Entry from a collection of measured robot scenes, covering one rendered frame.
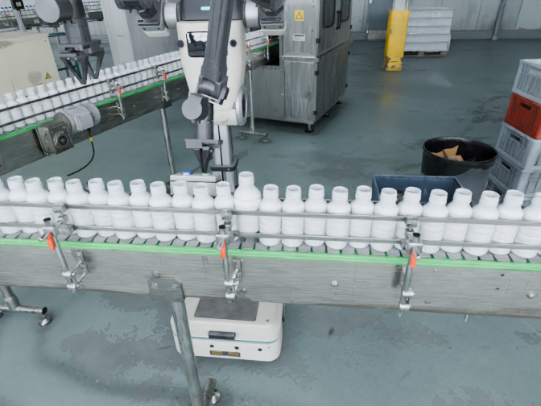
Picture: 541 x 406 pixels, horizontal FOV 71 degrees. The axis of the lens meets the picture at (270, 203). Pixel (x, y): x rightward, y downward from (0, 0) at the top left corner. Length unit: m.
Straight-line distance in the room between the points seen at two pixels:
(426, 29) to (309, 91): 6.08
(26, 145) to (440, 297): 2.03
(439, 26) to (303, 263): 9.61
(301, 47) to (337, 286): 3.71
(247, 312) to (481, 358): 1.17
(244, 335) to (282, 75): 3.43
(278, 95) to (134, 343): 3.39
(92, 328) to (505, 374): 2.09
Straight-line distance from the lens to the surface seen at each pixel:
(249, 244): 1.03
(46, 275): 1.32
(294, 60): 4.60
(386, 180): 1.55
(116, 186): 1.06
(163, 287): 1.16
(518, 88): 3.28
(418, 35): 10.27
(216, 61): 1.09
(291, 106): 4.71
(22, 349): 2.46
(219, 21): 1.05
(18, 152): 2.32
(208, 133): 1.13
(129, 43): 6.84
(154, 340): 2.20
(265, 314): 1.86
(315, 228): 0.98
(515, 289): 1.17
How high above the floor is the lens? 1.61
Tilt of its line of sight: 30 degrees down
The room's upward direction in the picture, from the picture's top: 2 degrees counter-clockwise
